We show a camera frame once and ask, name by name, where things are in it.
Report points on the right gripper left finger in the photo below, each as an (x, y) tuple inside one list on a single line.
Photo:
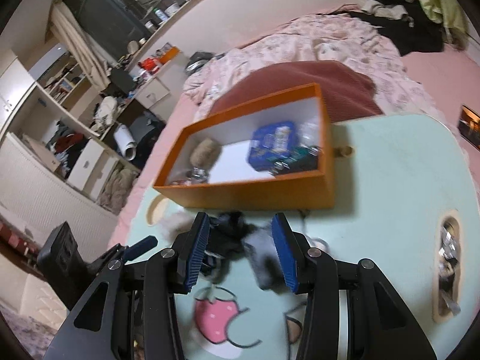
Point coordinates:
[(125, 293)]

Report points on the blue tin box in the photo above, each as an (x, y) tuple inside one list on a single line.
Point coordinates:
[(271, 143)]

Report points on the white bedside cabinet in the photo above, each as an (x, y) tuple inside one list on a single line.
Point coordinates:
[(161, 92)]

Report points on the orange cardboard box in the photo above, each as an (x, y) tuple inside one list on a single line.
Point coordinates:
[(233, 184)]

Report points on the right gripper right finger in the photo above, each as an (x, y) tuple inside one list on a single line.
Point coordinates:
[(379, 323)]

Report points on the light green hanging garment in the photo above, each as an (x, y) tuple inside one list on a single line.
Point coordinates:
[(449, 14)]

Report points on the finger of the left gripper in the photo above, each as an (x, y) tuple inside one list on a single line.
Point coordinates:
[(138, 249)]

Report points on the clear plastic bag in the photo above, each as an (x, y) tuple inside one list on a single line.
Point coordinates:
[(309, 133)]

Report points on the black clothes pile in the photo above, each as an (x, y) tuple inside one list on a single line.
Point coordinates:
[(405, 23)]

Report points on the beige curtain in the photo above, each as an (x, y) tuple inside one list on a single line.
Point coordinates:
[(64, 26)]

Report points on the brown fur pompom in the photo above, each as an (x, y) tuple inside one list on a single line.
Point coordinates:
[(205, 154)]

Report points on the small orange box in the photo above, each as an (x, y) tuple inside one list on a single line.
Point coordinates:
[(169, 55)]

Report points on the pink floral duvet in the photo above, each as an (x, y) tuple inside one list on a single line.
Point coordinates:
[(350, 41)]

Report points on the black satin lace cloth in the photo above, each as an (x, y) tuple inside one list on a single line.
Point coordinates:
[(240, 247)]

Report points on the red container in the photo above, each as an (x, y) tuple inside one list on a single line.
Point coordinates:
[(150, 65)]

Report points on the mint cartoon lap table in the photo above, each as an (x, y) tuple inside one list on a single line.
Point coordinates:
[(407, 176)]

